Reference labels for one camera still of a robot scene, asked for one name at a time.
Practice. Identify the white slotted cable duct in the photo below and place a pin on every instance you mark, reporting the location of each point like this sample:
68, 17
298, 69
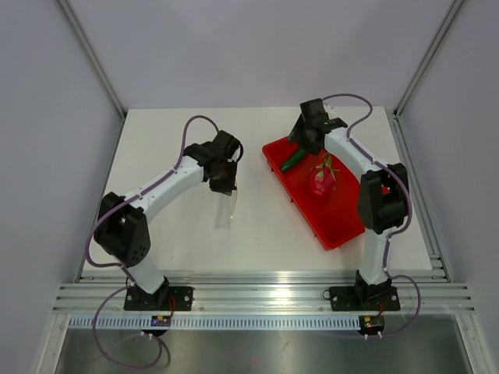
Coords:
228, 323

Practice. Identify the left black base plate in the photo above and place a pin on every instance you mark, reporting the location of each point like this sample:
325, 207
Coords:
174, 299

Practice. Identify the left aluminium frame post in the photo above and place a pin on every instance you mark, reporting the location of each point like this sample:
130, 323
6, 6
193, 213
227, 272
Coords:
82, 39

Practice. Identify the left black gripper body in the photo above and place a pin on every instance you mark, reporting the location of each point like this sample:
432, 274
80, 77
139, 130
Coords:
229, 165

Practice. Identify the right small circuit board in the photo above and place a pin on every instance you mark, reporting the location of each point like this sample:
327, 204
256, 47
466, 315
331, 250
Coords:
376, 323

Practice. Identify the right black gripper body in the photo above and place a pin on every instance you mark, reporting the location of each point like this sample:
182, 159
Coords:
313, 147

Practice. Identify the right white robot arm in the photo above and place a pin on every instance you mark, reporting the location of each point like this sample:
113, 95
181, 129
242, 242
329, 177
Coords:
384, 206

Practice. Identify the aluminium mounting rail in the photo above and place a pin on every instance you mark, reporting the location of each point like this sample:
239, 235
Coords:
266, 293

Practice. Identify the right aluminium frame post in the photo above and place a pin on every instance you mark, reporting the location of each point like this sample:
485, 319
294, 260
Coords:
437, 41

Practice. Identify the red plastic tray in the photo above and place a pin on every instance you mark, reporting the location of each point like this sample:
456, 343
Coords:
333, 218

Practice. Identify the aluminium frame post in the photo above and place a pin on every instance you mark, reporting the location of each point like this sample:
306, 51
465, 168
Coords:
82, 39
437, 41

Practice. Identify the clear zip top bag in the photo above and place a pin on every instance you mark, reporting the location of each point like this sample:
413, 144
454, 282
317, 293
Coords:
225, 210

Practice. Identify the left small circuit board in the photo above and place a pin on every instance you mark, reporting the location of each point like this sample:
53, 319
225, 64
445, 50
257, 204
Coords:
161, 321

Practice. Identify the green cucumber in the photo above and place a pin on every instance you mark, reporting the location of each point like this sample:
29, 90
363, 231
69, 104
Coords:
292, 161

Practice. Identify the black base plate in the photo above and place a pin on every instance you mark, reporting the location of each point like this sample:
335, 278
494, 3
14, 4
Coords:
174, 299
345, 299

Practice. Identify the small circuit board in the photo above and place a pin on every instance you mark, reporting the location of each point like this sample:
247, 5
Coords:
161, 321
376, 323

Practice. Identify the pink dragon fruit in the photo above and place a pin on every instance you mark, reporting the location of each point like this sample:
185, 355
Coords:
321, 180

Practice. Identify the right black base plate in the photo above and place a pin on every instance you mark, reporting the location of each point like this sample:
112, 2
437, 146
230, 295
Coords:
345, 299

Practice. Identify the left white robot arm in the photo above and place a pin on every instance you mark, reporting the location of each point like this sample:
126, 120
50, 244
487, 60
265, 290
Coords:
123, 221

